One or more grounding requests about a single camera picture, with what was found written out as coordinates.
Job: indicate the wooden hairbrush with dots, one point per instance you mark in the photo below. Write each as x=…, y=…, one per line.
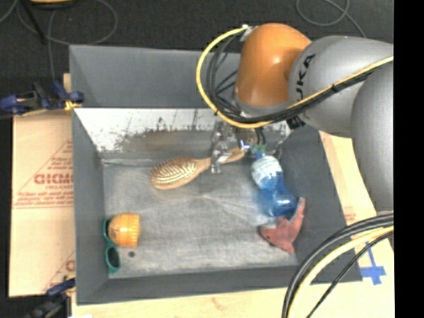
x=175, y=174

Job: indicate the red-brown cloth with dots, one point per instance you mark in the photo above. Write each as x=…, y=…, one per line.
x=281, y=234

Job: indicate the brown cardboard board red print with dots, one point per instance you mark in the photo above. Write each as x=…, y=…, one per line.
x=39, y=210

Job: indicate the grey metal bin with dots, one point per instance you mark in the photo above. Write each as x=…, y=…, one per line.
x=198, y=230

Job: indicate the orange cup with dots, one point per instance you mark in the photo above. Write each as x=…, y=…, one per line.
x=125, y=230

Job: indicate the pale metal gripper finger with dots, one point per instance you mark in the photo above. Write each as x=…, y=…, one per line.
x=216, y=164
x=226, y=156

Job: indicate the green sunglasses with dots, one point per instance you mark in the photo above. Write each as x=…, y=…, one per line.
x=112, y=258

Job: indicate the blue clear plastic bottle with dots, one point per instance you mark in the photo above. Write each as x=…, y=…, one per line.
x=270, y=184

